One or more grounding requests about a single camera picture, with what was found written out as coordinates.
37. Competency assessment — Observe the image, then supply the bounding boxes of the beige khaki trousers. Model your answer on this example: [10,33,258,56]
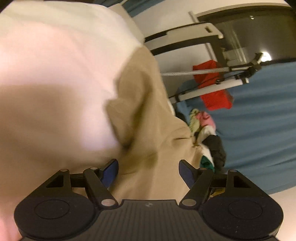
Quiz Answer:
[106,47,203,201]

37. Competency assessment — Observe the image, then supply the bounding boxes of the pile of mixed clothes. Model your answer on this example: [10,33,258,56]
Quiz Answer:
[189,109,226,173]

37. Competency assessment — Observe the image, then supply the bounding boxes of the blue curtain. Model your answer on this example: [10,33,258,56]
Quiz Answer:
[176,62,296,194]

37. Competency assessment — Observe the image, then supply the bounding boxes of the red cloth on tripod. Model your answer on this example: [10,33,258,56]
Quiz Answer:
[193,60,234,111]

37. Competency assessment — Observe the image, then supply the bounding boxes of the white tripod stand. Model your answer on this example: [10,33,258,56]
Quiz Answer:
[159,52,265,104]

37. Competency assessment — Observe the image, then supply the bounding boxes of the pastel pink blue bedsheet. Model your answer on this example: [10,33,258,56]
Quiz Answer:
[1,1,141,240]

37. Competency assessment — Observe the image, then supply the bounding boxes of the dark window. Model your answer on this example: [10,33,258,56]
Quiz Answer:
[196,4,295,66]

